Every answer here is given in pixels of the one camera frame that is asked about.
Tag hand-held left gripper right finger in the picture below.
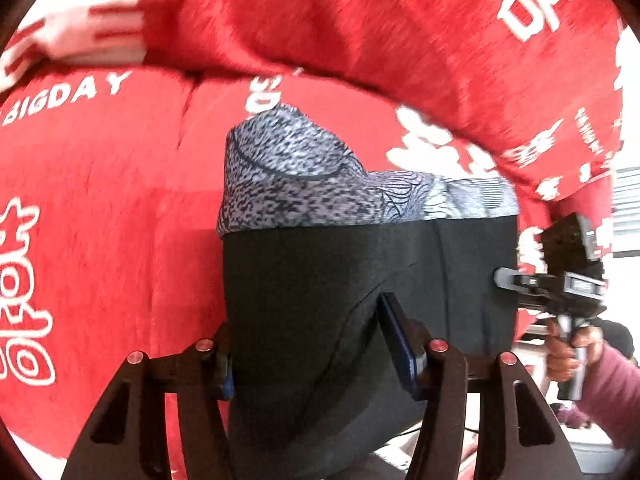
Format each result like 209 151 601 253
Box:
377 291 584 480

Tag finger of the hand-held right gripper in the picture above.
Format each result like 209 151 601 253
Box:
492 266 541 307

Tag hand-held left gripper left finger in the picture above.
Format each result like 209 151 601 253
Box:
60 321 236 480

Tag black pants with grey waistband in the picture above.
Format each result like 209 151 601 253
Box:
216 102 521 480

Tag person's right forearm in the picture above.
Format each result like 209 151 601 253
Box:
582 344 640 453

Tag person's right hand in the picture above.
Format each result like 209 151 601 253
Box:
544 316 605 386

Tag dark cloth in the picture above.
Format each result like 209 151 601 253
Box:
595 317 639 361

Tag white container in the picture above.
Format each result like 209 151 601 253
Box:
562 437 628 475

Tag red printed blanket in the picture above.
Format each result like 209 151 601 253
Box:
0 62 613 480

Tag red and white printed quilt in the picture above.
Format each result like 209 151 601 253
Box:
0 0 632 211

